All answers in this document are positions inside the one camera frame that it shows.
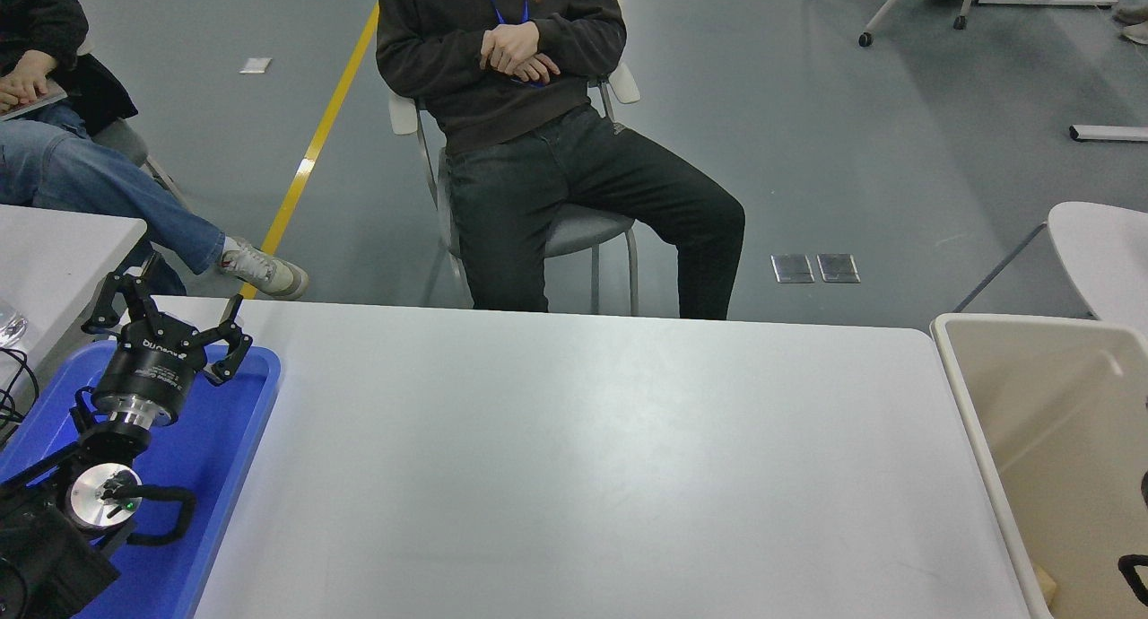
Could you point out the person's hand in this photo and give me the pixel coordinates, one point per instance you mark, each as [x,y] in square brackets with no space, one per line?
[27,76]

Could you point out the round white table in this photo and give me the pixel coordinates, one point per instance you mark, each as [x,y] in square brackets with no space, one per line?
[1103,251]

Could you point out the person's left hand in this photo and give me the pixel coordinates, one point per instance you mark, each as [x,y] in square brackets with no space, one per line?
[507,45]

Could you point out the person's right hand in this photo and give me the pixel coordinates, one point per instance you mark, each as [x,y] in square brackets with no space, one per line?
[538,67]

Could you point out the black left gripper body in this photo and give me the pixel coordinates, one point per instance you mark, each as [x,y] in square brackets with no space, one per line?
[148,368]

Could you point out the tan paper scrap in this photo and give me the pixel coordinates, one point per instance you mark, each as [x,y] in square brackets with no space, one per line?
[1045,583]

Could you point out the grey laptop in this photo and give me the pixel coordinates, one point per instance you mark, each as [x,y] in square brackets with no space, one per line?
[45,103]

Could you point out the clear glass object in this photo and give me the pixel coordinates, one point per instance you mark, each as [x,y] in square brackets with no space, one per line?
[9,327]

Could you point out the grey office chair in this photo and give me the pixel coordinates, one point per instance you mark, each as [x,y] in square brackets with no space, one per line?
[121,139]

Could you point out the white side table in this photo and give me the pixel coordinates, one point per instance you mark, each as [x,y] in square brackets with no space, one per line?
[54,251]

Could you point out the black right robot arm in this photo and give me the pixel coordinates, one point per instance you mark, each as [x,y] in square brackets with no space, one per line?
[1137,579]

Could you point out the metal floor outlet plate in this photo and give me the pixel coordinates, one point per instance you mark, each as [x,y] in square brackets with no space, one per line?
[839,268]
[793,268]

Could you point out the blue plastic tray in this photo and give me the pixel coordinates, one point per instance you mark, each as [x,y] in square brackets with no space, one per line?
[211,475]

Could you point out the large pale plastic bin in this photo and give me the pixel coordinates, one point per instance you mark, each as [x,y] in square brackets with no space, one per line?
[1031,377]

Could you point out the white wheeled chair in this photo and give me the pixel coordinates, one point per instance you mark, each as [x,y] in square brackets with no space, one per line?
[888,9]

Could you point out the pale shoe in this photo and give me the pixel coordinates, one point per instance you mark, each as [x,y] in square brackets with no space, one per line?
[1137,13]
[1139,32]

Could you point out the white floor bar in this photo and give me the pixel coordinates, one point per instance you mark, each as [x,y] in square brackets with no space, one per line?
[1112,133]

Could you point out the grey swivel chair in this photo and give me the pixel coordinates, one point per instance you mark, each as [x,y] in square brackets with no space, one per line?
[583,229]

